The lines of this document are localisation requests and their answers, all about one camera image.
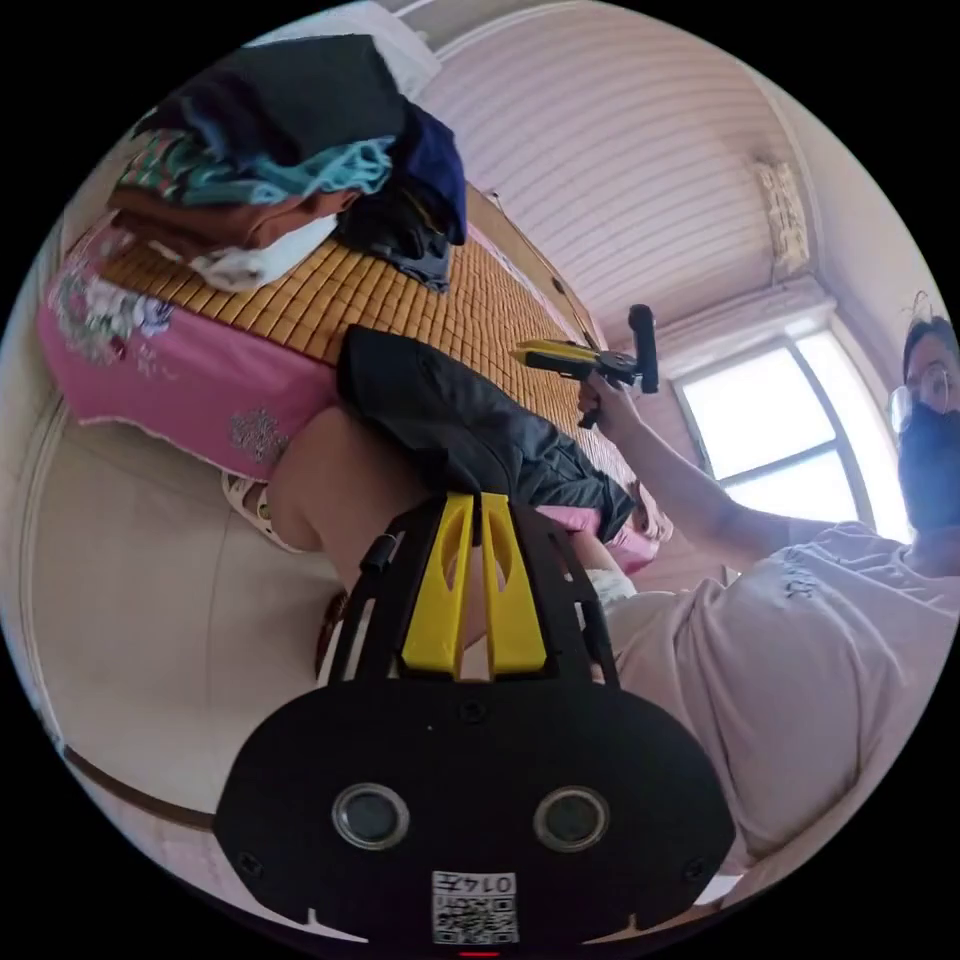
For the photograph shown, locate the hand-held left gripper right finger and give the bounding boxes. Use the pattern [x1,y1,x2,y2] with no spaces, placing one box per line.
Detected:
[479,494,548,678]

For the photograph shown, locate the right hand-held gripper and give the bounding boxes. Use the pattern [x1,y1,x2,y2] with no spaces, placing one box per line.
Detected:
[515,339,648,431]

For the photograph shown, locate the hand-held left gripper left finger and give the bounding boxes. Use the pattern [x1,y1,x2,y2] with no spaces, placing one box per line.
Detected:
[400,494,475,674]

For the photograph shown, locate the black long pants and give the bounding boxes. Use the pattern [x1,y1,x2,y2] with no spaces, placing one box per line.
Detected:
[335,323,639,547]

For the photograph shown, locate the person's right forearm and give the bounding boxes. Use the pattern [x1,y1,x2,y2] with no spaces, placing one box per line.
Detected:
[620,416,800,560]

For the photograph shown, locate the person's right hand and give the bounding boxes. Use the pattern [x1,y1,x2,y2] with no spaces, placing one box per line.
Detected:
[575,373,643,448]

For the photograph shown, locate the bed with woven mat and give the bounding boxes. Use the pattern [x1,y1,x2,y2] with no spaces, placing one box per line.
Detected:
[35,178,676,579]

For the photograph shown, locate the window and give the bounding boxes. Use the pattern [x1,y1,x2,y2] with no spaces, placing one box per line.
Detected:
[669,328,915,543]

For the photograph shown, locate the person's body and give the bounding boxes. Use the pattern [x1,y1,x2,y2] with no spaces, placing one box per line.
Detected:
[221,313,960,877]

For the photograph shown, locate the pile of clothes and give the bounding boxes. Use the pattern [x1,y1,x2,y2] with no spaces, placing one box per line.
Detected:
[107,33,472,295]

